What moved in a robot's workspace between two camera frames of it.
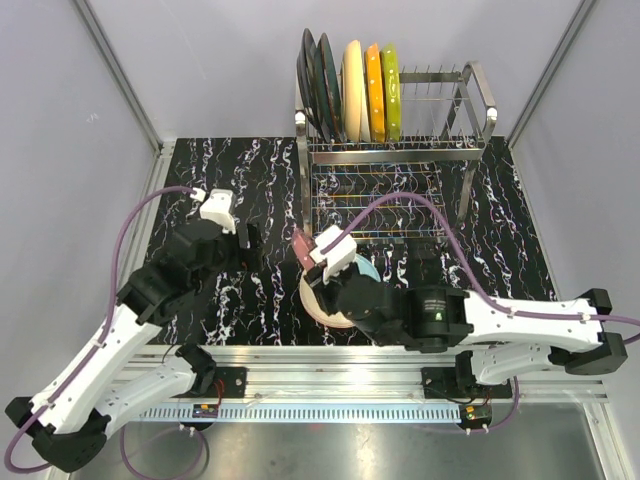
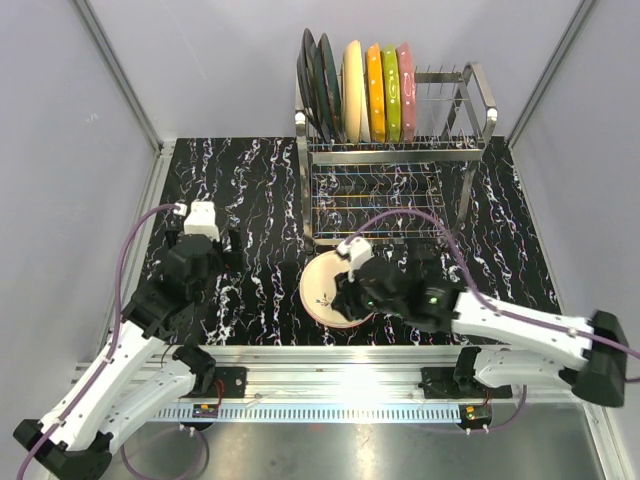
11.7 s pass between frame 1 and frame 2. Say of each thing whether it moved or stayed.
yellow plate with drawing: stayed
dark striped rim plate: stayed
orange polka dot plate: stayed
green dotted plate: stayed
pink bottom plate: moved
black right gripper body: moved
